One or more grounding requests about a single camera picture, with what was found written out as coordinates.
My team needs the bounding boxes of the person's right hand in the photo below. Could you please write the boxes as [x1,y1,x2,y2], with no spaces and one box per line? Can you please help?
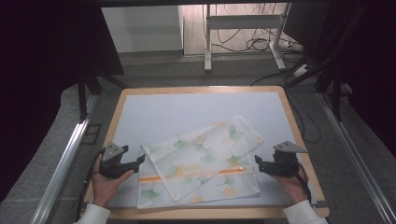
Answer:
[270,169,309,205]

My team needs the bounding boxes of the black floor cable tangle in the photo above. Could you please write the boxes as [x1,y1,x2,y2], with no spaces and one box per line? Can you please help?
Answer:
[211,27,281,54]

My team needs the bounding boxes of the white table mat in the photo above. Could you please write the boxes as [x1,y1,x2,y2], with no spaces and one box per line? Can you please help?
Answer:
[106,91,317,209]

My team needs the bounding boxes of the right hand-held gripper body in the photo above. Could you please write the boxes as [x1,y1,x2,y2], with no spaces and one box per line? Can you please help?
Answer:
[262,140,309,178]

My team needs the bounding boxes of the person's left hand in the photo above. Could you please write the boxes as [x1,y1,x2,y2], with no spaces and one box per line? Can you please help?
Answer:
[91,155,135,208]

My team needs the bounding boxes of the black curtain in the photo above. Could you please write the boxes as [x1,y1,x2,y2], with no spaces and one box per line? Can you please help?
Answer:
[0,0,125,203]
[283,0,396,158]

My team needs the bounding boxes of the white power strip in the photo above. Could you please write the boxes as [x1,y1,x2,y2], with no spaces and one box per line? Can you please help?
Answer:
[278,40,304,52]
[292,63,311,78]

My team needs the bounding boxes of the black metal stand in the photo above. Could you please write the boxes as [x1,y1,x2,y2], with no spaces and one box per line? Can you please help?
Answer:
[285,55,344,123]
[77,70,129,123]

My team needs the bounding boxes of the white cabinet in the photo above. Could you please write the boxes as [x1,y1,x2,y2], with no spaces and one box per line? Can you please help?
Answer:
[101,5,185,54]

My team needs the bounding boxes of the long black floor cable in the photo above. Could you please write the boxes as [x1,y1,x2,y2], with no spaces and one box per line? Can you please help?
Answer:
[250,55,322,144]

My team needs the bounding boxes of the dark floor socket plate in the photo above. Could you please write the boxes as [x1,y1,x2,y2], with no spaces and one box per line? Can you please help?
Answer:
[81,123,103,146]

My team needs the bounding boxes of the aluminium rail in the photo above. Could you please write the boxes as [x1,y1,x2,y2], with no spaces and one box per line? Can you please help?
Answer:
[31,94,100,224]
[316,91,396,224]

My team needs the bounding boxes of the leaf print pillowcase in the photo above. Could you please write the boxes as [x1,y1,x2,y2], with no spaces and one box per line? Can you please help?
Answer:
[136,115,265,209]

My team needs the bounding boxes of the white desk frame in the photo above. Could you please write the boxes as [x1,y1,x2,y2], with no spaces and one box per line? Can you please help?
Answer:
[204,3,292,73]

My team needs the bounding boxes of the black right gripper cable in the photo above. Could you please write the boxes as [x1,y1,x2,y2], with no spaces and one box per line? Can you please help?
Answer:
[292,161,313,204]

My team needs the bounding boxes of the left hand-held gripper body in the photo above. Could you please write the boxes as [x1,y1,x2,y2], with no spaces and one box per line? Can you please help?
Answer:
[98,142,135,180]

